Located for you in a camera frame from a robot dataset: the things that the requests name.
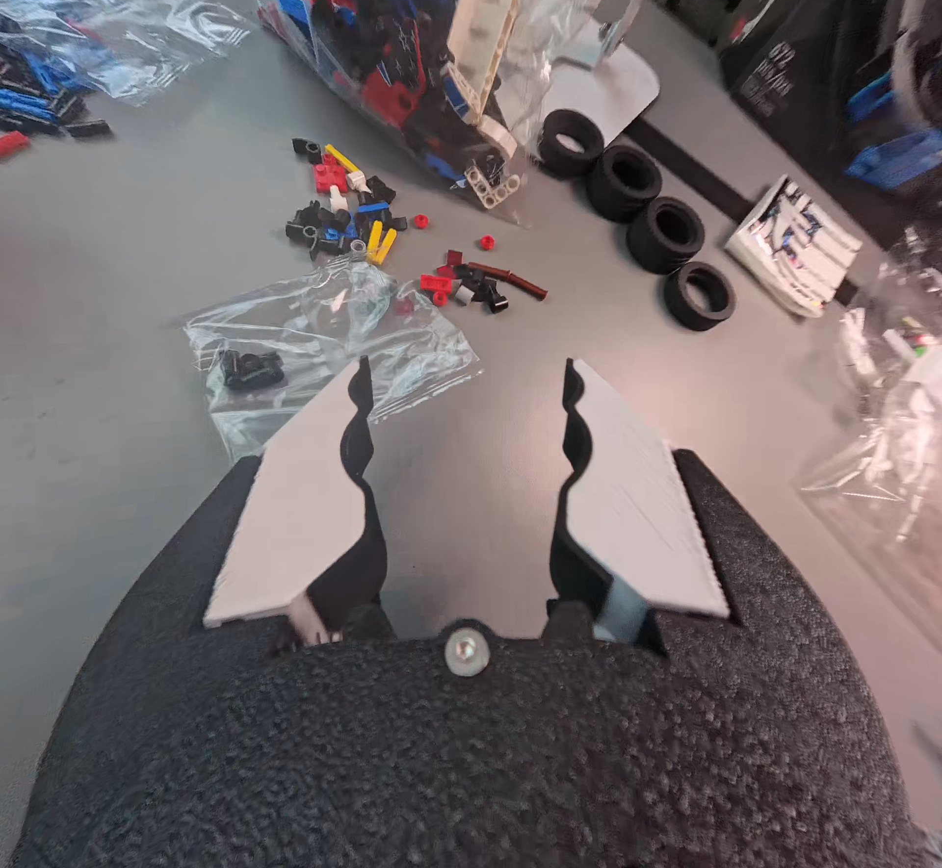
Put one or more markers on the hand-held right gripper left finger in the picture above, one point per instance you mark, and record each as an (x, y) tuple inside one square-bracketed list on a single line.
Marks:
[(294, 515)]

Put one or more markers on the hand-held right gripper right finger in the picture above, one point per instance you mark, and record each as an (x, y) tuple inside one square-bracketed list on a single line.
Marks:
[(633, 507)]

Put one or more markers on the black toy connector piece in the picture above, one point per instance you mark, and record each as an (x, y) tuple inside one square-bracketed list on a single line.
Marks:
[(250, 368)]

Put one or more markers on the small clear plastic bag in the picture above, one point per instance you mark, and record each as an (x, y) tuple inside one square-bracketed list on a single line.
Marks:
[(412, 346)]

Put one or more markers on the pile of small toy bricks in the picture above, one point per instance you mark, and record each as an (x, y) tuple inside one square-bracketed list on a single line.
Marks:
[(346, 221)]

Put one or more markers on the black toy tyre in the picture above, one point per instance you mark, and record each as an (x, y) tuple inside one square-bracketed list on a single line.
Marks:
[(699, 298), (570, 140), (666, 235), (625, 184)]

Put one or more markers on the clear plastic wrapper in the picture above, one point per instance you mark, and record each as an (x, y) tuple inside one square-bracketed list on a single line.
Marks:
[(883, 441)]

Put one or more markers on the white sticker sheet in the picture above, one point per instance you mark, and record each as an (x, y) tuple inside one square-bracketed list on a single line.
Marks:
[(802, 250)]

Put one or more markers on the silver monitor stand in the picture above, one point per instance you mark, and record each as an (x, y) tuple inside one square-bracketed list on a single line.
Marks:
[(611, 84)]

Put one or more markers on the large clear bag of parts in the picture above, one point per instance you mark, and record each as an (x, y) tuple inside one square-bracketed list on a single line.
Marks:
[(383, 37)]

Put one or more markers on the heap of blue black pins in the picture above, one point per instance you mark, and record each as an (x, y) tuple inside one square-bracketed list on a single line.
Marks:
[(29, 107)]

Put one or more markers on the toy car box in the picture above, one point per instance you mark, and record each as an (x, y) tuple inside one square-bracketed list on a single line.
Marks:
[(795, 37)]

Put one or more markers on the crumpled clear pin bag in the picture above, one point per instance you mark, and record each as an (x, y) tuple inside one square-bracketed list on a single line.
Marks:
[(147, 15)]

